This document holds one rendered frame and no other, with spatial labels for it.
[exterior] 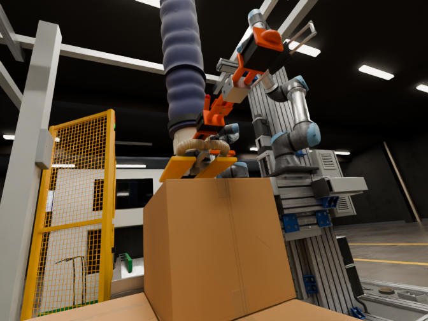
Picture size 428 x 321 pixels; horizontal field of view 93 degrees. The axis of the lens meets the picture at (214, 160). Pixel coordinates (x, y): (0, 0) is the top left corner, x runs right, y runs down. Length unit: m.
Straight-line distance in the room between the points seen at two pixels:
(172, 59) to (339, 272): 1.54
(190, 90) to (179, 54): 0.23
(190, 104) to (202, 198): 0.53
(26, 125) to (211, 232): 1.95
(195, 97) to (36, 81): 1.76
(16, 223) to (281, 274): 1.81
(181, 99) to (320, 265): 1.20
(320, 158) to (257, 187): 0.91
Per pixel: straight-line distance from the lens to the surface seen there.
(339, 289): 1.55
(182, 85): 1.11
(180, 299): 0.63
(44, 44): 2.82
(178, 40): 1.30
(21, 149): 2.23
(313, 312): 0.72
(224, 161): 0.87
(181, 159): 0.81
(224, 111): 0.73
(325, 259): 1.49
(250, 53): 0.57
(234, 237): 0.68
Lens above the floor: 0.78
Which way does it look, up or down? 19 degrees up
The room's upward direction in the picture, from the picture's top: 8 degrees counter-clockwise
